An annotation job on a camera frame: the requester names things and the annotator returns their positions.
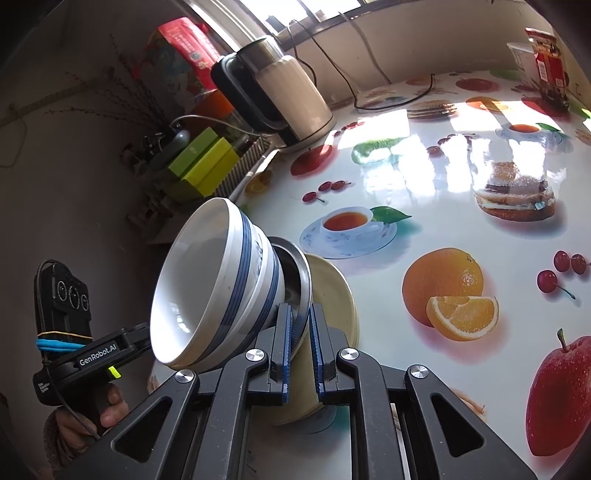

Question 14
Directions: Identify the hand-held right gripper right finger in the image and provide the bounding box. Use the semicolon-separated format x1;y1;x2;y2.
308;302;539;480

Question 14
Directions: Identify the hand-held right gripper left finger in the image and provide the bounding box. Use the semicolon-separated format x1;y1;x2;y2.
55;302;294;480

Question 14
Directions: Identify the yellow plate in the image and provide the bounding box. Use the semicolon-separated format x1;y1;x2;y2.
272;253;361;426

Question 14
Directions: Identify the white bowl blue leaf print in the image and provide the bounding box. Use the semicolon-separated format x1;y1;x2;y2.
203;225;283;374

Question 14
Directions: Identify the stainless steel bowl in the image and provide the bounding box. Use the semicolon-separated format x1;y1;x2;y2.
268;236;314;356

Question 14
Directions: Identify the white bowl blue double stripe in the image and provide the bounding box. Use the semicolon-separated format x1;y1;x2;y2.
150;198;264;370

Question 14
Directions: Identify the person's left hand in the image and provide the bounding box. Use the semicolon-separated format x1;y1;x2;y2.
95;382;131;437

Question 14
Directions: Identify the grey ribbed basket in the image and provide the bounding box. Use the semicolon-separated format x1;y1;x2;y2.
215;136;278;200

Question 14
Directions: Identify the green box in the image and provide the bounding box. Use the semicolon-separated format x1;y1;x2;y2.
180;137;241;197
168;127;219;178

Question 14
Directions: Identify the grey rounded gadget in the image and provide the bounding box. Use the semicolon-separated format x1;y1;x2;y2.
161;129;191;160

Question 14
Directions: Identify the dry twig bundle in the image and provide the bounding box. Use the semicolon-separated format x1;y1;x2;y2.
46;46;162;139

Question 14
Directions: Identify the white electric kettle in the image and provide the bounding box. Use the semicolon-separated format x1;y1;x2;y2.
211;37;337;155

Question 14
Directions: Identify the orange box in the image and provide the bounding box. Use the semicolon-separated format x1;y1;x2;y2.
191;90;235;121

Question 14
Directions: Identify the red package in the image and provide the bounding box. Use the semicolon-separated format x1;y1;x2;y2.
147;17;222;95

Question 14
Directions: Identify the barred window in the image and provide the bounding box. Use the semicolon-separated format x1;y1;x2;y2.
185;0;384;38

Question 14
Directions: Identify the white plastic tub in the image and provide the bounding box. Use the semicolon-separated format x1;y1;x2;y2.
506;42;541;90

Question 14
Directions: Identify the glass jar red label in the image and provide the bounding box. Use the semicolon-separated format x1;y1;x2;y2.
525;28;570;112

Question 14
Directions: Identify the black power cable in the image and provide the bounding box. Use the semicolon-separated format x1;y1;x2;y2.
300;28;435;112

